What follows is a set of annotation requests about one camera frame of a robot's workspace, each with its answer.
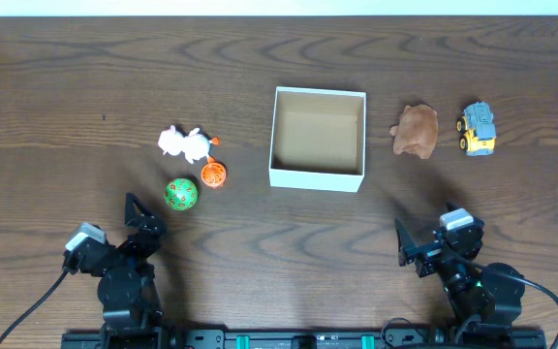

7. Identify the white cardboard box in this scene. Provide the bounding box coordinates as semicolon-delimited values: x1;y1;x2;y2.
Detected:
268;86;367;193

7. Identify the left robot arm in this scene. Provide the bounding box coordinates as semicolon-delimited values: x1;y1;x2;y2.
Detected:
62;193;167;330

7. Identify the orange round toy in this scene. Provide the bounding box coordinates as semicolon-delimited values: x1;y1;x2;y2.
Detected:
201;157;227;188

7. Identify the yellow grey toy truck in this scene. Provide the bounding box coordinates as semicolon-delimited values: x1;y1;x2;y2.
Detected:
456;102;497;156

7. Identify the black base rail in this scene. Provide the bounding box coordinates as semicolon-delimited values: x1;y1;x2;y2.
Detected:
60;328;547;349

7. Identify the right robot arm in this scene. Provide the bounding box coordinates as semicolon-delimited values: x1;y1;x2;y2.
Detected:
394;208;525;327

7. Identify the brown plush toy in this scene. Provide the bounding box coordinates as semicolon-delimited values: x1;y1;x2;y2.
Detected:
389;104;439;160

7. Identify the pink white pig toy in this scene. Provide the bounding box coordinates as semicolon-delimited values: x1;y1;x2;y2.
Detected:
157;125;220;164

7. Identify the green polyhedral dice ball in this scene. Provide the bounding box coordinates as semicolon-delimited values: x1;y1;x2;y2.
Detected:
164;177;199;211

